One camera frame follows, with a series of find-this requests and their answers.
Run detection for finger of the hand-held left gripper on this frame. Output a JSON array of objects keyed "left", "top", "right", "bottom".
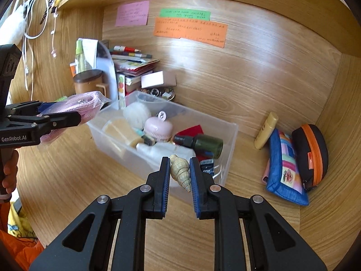
[
  {"left": 5, "top": 100, "right": 57, "bottom": 117},
  {"left": 7, "top": 110, "right": 83, "bottom": 132}
]

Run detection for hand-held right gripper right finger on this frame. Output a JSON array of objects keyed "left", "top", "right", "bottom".
[{"left": 189, "top": 157, "right": 329, "bottom": 271}]

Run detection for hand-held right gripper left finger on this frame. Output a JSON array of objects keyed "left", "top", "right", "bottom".
[{"left": 28, "top": 157, "right": 171, "bottom": 271}]

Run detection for spiral seashell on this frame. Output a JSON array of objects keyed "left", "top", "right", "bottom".
[{"left": 170, "top": 154, "right": 192, "bottom": 193}]

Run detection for pink zipper pouch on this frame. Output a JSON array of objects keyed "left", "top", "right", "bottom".
[{"left": 39, "top": 90, "right": 112, "bottom": 143}]

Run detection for clear plastic storage box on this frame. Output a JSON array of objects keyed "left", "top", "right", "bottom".
[{"left": 86, "top": 91, "right": 239, "bottom": 204}]

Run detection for red velvet drawstring pouch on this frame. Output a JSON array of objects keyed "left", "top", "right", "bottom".
[{"left": 176, "top": 124, "right": 206, "bottom": 138}]

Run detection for wooden desktop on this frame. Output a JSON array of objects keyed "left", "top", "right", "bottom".
[{"left": 15, "top": 102, "right": 336, "bottom": 271}]

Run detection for person's left hand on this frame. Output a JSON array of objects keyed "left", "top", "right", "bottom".
[{"left": 0, "top": 148, "right": 20, "bottom": 203}]

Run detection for white tube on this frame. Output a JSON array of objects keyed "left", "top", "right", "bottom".
[{"left": 136, "top": 142, "right": 197, "bottom": 167}]

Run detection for brown lidded mug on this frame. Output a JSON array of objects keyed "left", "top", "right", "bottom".
[{"left": 73, "top": 70, "right": 110, "bottom": 98}]

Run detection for dark green bottle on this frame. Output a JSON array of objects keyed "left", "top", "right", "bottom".
[{"left": 172, "top": 134, "right": 224, "bottom": 159}]

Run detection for small teal bottle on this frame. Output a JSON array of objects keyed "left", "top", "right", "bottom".
[{"left": 132, "top": 128, "right": 156, "bottom": 146}]

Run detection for pink round container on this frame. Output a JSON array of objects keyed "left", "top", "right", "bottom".
[{"left": 143, "top": 117, "right": 173, "bottom": 143}]

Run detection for cream filled clear jar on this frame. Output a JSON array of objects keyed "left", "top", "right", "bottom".
[{"left": 102, "top": 118, "right": 144, "bottom": 149}]

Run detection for fruit print slim book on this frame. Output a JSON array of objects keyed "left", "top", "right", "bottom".
[{"left": 116, "top": 73, "right": 127, "bottom": 99}]

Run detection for clear file folder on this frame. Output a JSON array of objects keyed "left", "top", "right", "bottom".
[{"left": 94, "top": 41, "right": 119, "bottom": 101}]

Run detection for white paper envelope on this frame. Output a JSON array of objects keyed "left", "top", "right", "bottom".
[{"left": 77, "top": 38, "right": 99, "bottom": 71}]

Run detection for white plush toy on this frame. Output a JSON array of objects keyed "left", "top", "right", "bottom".
[{"left": 0, "top": 5, "right": 29, "bottom": 46}]

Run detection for stack of books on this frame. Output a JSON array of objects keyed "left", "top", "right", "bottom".
[{"left": 111, "top": 49, "right": 160, "bottom": 93}]

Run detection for yellow cloth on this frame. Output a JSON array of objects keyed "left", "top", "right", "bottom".
[{"left": 7, "top": 203, "right": 37, "bottom": 242}]

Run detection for blue patchwork pouch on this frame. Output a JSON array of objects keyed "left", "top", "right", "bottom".
[{"left": 262, "top": 128, "right": 310, "bottom": 206}]

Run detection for yellow tube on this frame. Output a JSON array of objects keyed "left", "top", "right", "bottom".
[{"left": 253, "top": 112, "right": 279, "bottom": 150}]

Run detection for red and white pen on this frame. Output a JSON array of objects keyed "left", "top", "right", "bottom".
[{"left": 112, "top": 45, "right": 142, "bottom": 54}]

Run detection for small white cardboard box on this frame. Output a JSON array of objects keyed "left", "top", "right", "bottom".
[{"left": 141, "top": 70, "right": 177, "bottom": 89}]

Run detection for black beaded headband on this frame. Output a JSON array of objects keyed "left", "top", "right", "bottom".
[{"left": 39, "top": 0, "right": 57, "bottom": 25}]

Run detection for black orange zip case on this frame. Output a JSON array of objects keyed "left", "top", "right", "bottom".
[{"left": 291, "top": 124, "right": 329, "bottom": 193}]

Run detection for pink paper note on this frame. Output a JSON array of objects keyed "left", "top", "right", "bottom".
[{"left": 115, "top": 0, "right": 150, "bottom": 28}]

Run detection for orange paper note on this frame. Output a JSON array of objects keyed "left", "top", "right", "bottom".
[{"left": 153, "top": 16, "right": 229, "bottom": 49}]

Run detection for green paper note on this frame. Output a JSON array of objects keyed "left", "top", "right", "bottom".
[{"left": 160, "top": 7, "right": 212, "bottom": 20}]

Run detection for white earphone cable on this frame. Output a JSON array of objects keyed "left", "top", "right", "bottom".
[{"left": 50, "top": 14, "right": 58, "bottom": 59}]

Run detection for white charging cables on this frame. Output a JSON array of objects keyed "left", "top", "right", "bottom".
[{"left": 16, "top": 0, "right": 50, "bottom": 91}]

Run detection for bead bracelets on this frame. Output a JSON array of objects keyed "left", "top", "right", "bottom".
[{"left": 140, "top": 87, "right": 177, "bottom": 102}]

